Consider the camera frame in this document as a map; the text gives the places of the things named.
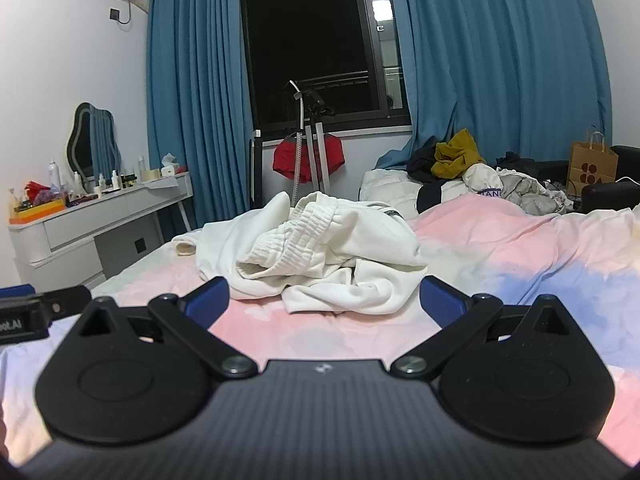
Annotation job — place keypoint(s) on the black garment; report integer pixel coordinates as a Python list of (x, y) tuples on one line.
[(422, 160)]

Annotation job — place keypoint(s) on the red shorts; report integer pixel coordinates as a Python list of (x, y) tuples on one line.
[(285, 157)]

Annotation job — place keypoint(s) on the folded white board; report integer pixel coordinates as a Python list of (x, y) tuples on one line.
[(256, 170)]

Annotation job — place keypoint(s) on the white and grey garment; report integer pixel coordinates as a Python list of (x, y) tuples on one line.
[(520, 187)]

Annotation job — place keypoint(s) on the group of small cosmetic bottles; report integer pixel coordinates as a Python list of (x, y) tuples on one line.
[(112, 180)]

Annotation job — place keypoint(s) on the red packet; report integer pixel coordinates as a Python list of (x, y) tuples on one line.
[(36, 189)]

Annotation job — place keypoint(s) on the orange tray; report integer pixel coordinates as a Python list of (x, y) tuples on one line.
[(37, 211)]

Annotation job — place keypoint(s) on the dark window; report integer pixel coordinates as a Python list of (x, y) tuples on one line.
[(310, 25)]

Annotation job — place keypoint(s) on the black chair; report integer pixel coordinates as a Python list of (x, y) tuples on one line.
[(612, 195)]

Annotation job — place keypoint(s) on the dark garment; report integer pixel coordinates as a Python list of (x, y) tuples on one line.
[(515, 160)]

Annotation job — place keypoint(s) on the black wall socket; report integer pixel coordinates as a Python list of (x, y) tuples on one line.
[(114, 14)]

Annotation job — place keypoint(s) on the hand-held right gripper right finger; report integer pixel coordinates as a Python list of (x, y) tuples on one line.
[(442, 302)]

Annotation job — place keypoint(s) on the white dressing table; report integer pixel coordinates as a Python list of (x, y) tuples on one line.
[(75, 230)]

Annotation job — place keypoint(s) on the white sweatshirt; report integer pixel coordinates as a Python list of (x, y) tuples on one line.
[(325, 260)]

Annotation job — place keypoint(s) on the white tissue box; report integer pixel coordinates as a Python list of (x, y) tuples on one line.
[(172, 166)]

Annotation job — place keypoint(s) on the black tripod stand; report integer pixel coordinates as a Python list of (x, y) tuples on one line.
[(316, 125)]

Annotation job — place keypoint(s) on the brown paper bag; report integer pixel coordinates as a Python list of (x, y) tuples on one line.
[(592, 165)]

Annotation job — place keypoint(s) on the white pillow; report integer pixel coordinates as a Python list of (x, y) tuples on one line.
[(387, 190)]

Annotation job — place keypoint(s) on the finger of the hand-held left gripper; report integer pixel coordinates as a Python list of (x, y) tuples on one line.
[(67, 300), (17, 290)]

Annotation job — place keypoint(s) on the pastel tie-dye blanket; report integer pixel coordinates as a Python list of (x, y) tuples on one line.
[(500, 240)]

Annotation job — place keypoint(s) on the wavy black-framed mirror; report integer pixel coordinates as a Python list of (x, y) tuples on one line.
[(85, 135)]

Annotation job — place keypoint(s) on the mustard yellow garment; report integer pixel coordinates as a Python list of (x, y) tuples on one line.
[(457, 155)]

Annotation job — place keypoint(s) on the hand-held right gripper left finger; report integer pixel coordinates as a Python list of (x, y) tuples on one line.
[(207, 297)]

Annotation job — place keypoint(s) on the white spray bottle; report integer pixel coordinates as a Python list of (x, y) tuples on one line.
[(54, 177)]

